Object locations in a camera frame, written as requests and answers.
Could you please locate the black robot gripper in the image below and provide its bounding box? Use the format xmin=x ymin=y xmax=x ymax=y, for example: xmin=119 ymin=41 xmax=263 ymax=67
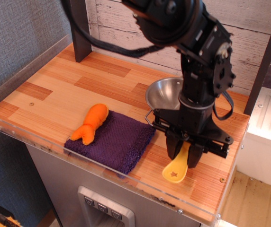
xmin=152 ymin=96 xmax=234 ymax=168

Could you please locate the yellow brush with white bristles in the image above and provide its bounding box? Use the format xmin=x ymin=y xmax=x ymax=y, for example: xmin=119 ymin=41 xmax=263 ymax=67
xmin=162 ymin=142 xmax=190 ymax=183

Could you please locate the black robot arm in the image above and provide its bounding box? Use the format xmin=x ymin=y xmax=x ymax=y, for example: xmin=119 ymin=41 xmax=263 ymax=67
xmin=123 ymin=0 xmax=235 ymax=168

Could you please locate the purple knitted cloth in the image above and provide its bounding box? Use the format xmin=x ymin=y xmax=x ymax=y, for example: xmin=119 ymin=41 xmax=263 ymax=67
xmin=64 ymin=111 xmax=155 ymax=175

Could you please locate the orange plush fish toy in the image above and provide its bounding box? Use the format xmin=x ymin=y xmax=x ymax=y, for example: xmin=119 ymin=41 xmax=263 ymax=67
xmin=71 ymin=104 xmax=109 ymax=146

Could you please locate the silver dispenser panel with buttons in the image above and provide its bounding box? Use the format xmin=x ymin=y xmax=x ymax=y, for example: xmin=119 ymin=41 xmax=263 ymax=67
xmin=78 ymin=186 xmax=136 ymax=227

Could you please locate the grey toy fridge cabinet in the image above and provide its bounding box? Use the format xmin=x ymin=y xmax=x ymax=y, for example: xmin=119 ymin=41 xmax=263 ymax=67
xmin=27 ymin=145 xmax=200 ymax=227

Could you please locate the yellow object bottom left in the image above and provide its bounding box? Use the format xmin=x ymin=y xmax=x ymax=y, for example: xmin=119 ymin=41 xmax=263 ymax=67
xmin=0 ymin=214 xmax=19 ymax=227

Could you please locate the clear acrylic table guard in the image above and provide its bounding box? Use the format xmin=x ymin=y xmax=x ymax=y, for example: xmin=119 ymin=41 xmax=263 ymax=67
xmin=0 ymin=111 xmax=249 ymax=227

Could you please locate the steel bowl with handles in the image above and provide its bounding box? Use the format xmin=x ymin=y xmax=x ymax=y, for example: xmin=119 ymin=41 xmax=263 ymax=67
xmin=145 ymin=77 xmax=183 ymax=126

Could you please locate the dark vertical post right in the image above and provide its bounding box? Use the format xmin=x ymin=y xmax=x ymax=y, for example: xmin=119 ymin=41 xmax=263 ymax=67
xmin=244 ymin=35 xmax=271 ymax=115

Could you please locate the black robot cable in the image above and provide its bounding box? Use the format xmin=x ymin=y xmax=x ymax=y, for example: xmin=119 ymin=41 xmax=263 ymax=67
xmin=59 ymin=0 xmax=167 ymax=58

